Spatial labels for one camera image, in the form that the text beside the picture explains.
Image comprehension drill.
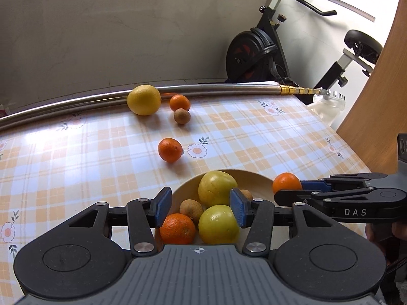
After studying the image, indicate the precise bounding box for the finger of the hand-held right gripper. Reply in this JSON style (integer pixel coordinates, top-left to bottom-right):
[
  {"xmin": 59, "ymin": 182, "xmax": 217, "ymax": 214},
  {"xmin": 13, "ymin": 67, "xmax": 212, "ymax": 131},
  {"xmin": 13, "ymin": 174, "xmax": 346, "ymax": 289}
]
[
  {"xmin": 274, "ymin": 187, "xmax": 379, "ymax": 210},
  {"xmin": 300, "ymin": 172, "xmax": 387, "ymax": 191}
]

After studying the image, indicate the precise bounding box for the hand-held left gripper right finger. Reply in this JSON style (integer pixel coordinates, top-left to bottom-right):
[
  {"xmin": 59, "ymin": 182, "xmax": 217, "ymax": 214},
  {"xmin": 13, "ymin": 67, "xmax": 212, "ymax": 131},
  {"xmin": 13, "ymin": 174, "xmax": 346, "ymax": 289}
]
[{"xmin": 229, "ymin": 187, "xmax": 343, "ymax": 258}]

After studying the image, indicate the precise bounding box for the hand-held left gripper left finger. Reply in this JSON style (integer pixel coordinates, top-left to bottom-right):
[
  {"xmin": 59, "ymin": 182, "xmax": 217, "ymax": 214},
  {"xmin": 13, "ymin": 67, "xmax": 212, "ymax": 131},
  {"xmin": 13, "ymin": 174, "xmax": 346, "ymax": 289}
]
[{"xmin": 62, "ymin": 186, "xmax": 173, "ymax": 258}]

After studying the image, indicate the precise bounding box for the orange mandarin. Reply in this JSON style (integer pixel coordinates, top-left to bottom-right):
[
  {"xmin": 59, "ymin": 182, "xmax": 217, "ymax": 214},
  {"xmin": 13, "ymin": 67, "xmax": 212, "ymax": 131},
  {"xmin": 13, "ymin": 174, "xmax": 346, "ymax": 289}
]
[
  {"xmin": 158, "ymin": 138, "xmax": 184, "ymax": 163},
  {"xmin": 159, "ymin": 213, "xmax": 196, "ymax": 245},
  {"xmin": 169, "ymin": 94, "xmax": 191, "ymax": 112},
  {"xmin": 272, "ymin": 172, "xmax": 303, "ymax": 195}
]

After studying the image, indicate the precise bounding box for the yellow-green plum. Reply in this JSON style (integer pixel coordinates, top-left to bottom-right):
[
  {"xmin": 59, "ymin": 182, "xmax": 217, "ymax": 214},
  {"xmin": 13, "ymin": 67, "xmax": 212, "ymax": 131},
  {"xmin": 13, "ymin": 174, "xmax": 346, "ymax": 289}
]
[
  {"xmin": 198, "ymin": 205, "xmax": 240, "ymax": 245},
  {"xmin": 198, "ymin": 171, "xmax": 238, "ymax": 208}
]

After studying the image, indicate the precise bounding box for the wooden bowl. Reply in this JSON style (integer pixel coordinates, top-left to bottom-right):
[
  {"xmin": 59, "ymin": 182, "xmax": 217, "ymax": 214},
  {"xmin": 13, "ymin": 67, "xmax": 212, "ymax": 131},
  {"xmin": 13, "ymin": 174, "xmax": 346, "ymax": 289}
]
[{"xmin": 155, "ymin": 169, "xmax": 295, "ymax": 246}]

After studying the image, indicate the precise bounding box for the person's right hand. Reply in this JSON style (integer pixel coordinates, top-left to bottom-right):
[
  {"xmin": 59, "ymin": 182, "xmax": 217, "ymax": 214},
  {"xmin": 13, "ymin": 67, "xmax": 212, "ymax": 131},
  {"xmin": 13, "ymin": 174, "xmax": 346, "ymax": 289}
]
[{"xmin": 365, "ymin": 222, "xmax": 407, "ymax": 261}]

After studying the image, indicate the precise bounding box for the clear plastic bag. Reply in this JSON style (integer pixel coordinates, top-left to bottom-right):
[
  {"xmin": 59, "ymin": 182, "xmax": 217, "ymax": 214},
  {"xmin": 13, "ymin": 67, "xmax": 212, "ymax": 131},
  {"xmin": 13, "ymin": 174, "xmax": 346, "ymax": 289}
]
[{"xmin": 310, "ymin": 89, "xmax": 347, "ymax": 123}]

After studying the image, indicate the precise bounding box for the checked floral tablecloth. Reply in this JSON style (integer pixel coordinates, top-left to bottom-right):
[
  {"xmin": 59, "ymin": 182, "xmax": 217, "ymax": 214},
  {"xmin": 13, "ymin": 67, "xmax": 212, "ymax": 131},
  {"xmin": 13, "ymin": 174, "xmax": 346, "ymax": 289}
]
[{"xmin": 0, "ymin": 84, "xmax": 372, "ymax": 296}]

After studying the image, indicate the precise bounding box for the wooden board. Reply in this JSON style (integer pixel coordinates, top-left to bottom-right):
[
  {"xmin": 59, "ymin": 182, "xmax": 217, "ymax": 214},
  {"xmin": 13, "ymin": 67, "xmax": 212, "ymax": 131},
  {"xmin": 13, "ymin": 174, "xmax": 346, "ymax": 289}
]
[{"xmin": 336, "ymin": 0, "xmax": 407, "ymax": 178}]

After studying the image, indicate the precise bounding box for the large yellow citrus fruit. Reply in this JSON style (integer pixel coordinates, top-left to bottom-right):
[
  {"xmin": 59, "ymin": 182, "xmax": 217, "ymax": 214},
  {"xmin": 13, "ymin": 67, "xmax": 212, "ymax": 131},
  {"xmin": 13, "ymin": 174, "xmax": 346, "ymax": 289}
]
[{"xmin": 127, "ymin": 84, "xmax": 162, "ymax": 116}]

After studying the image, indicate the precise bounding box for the long metal rod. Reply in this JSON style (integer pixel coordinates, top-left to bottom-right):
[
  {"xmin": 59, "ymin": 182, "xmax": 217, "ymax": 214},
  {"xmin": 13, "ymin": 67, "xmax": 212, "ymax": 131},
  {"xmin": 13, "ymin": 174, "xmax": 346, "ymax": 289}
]
[{"xmin": 0, "ymin": 83, "xmax": 328, "ymax": 131}]

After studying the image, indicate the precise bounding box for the black exercise bike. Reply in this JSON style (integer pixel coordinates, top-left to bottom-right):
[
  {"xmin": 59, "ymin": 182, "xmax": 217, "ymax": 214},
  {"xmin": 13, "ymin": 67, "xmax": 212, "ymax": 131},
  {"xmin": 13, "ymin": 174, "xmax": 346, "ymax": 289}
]
[{"xmin": 224, "ymin": 0, "xmax": 384, "ymax": 105}]

